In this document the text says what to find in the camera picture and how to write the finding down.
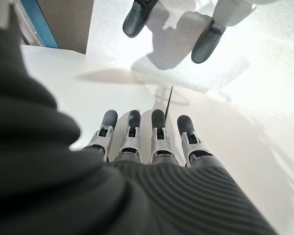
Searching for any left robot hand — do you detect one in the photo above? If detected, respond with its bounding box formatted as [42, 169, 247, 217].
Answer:
[0, 12, 277, 235]

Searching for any black robot foot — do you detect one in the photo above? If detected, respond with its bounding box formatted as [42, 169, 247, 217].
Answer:
[191, 18, 227, 64]
[122, 0, 160, 38]

